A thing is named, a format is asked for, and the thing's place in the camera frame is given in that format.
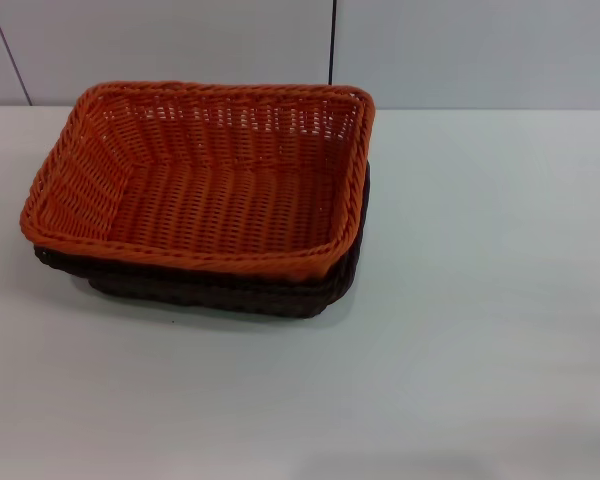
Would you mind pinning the orange woven basket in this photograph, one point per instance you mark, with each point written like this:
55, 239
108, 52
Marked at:
215, 200

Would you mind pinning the dark brown woven basket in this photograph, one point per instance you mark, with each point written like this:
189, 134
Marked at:
205, 296

